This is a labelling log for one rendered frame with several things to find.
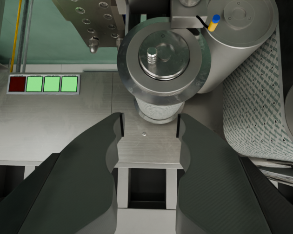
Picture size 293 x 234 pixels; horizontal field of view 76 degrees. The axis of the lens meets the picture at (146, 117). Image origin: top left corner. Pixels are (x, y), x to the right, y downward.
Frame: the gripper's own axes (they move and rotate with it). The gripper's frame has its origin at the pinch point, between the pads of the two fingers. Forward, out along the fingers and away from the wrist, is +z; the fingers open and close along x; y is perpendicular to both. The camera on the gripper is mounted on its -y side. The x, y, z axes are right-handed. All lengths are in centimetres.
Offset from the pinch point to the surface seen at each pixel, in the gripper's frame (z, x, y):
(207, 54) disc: 20.3, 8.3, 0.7
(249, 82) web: 26.8, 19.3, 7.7
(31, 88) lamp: 47, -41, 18
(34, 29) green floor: 236, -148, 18
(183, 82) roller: 16.4, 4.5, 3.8
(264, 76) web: 22.2, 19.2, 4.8
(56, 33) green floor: 244, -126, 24
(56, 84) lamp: 48, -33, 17
